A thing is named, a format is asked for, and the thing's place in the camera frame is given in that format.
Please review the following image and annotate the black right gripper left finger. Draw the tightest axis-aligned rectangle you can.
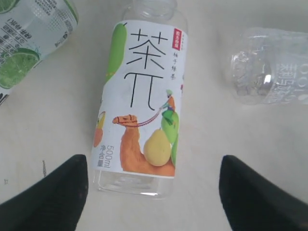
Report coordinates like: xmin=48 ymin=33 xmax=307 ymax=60
xmin=0 ymin=154 xmax=89 ymax=231

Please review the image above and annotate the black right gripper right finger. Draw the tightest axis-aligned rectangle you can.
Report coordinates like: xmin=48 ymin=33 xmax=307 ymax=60
xmin=219 ymin=155 xmax=308 ymax=231

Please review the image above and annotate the tea bottle camel label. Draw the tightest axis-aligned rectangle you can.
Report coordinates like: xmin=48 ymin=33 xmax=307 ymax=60
xmin=91 ymin=0 xmax=188 ymax=198

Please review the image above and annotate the lime label bottle white cap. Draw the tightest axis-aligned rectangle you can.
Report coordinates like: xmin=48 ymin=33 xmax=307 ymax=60
xmin=0 ymin=0 xmax=79 ymax=102

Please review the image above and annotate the slim clear bottle white label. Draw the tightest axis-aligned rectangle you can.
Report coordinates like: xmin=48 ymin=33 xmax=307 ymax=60
xmin=225 ymin=27 xmax=308 ymax=105

